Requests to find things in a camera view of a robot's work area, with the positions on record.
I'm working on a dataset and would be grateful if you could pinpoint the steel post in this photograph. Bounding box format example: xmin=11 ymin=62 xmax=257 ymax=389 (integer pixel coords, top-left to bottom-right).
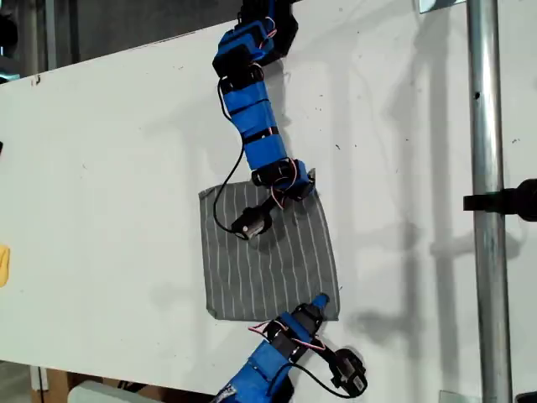
xmin=465 ymin=0 xmax=515 ymax=403

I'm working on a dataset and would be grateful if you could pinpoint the yellow object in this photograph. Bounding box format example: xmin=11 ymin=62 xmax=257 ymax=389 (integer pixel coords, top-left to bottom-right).
xmin=0 ymin=243 xmax=12 ymax=289

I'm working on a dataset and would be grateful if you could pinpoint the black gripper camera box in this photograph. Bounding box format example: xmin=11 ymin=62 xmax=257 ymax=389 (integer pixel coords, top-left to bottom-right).
xmin=232 ymin=207 xmax=274 ymax=241
xmin=330 ymin=347 xmax=369 ymax=399

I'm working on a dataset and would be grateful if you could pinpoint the grey white-striped towel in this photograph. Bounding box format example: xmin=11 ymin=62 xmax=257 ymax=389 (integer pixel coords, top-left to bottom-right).
xmin=197 ymin=167 xmax=341 ymax=322

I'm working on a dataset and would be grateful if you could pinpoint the black camera cable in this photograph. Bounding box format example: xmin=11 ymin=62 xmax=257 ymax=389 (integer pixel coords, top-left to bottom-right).
xmin=212 ymin=77 xmax=247 ymax=233
xmin=270 ymin=361 xmax=352 ymax=399

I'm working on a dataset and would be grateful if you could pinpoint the black clamp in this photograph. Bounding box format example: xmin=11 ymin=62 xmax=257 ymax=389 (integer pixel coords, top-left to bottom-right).
xmin=462 ymin=178 xmax=537 ymax=223

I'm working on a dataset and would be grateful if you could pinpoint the white box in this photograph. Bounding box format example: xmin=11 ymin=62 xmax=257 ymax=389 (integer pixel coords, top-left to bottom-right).
xmin=68 ymin=379 xmax=169 ymax=403

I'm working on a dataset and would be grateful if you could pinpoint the brown cardboard box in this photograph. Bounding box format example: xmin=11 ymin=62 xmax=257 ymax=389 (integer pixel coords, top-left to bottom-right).
xmin=31 ymin=365 xmax=72 ymax=403

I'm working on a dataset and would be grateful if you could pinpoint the black camera stalk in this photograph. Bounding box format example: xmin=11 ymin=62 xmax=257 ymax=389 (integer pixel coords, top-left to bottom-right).
xmin=262 ymin=191 xmax=290 ymax=219
xmin=312 ymin=342 xmax=341 ymax=369

